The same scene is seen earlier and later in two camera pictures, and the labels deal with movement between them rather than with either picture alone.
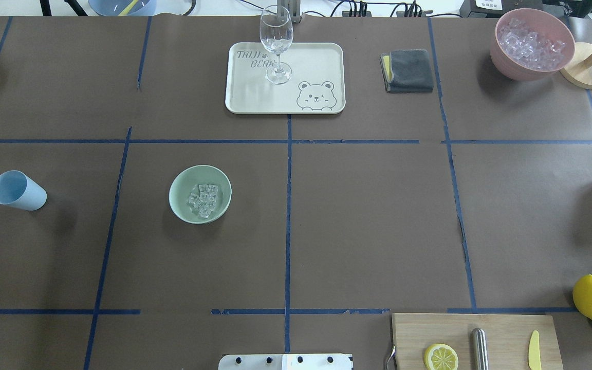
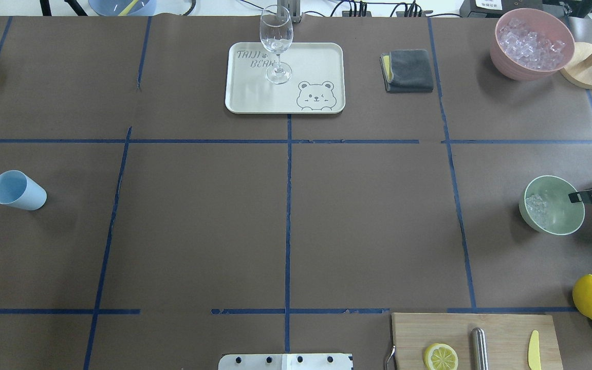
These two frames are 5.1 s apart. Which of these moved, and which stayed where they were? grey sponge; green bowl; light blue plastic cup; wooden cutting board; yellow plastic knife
Moved: green bowl
Stayed: wooden cutting board; light blue plastic cup; yellow plastic knife; grey sponge
